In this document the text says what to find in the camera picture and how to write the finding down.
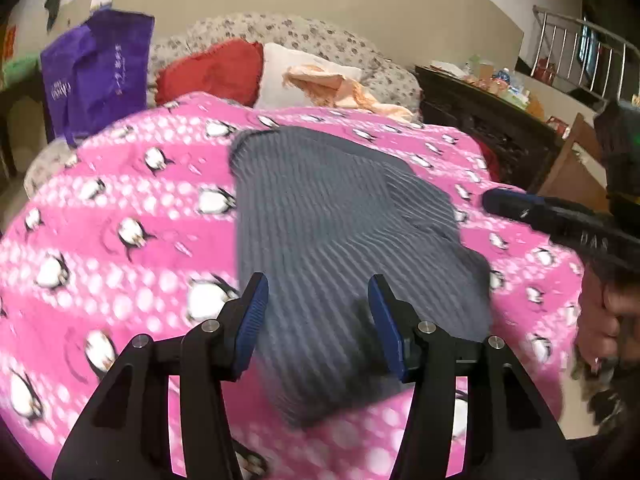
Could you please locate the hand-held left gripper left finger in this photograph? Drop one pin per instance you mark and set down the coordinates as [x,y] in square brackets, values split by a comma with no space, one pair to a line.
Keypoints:
[250,325]

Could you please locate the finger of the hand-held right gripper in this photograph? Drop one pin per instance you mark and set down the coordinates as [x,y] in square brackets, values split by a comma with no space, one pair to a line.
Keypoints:
[515,205]

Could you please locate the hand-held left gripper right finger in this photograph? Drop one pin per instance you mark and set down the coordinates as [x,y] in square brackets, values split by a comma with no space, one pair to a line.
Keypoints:
[387,325]

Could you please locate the grey striped suit jacket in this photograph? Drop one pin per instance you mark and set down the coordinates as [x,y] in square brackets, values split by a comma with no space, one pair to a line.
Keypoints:
[330,230]

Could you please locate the person's right hand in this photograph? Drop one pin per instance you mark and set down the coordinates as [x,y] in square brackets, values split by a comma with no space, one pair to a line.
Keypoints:
[617,330]

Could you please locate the red cloth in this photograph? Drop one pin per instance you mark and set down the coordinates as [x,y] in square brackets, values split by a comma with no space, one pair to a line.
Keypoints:
[489,165]

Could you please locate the brown wooden board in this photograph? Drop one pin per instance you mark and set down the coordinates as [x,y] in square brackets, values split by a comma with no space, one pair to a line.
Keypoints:
[575,165]

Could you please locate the dark carved wooden cabinet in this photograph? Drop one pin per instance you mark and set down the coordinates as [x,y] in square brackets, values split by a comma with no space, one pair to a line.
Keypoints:
[480,120]

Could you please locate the metal stair railing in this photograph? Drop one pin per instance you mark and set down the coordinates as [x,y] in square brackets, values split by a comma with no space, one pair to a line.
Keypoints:
[580,45]

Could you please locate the clutter of bottles and boxes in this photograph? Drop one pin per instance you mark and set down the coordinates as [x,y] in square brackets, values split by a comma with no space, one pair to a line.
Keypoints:
[495,85]

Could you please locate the pink penguin blanket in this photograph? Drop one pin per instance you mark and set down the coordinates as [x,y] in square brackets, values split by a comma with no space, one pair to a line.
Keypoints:
[130,185]

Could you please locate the peach fringed scarf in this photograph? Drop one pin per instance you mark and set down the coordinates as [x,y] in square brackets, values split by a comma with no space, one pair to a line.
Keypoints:
[340,87]

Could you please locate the white pillow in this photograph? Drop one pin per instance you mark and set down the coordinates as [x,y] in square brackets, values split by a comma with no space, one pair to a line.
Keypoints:
[280,75]

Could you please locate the red frilled cushion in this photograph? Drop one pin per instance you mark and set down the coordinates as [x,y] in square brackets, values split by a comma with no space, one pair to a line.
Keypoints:
[210,75]

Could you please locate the purple tote bag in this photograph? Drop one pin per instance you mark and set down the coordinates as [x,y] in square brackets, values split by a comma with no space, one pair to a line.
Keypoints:
[95,75]

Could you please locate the dark wooden table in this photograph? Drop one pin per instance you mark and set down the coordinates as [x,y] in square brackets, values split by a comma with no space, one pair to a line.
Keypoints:
[15,110]

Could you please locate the green basket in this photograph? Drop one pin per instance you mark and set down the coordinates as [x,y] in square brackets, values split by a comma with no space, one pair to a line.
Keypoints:
[20,67]

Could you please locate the dark hanging cloth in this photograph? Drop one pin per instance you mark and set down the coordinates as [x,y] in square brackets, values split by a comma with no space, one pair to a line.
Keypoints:
[55,2]

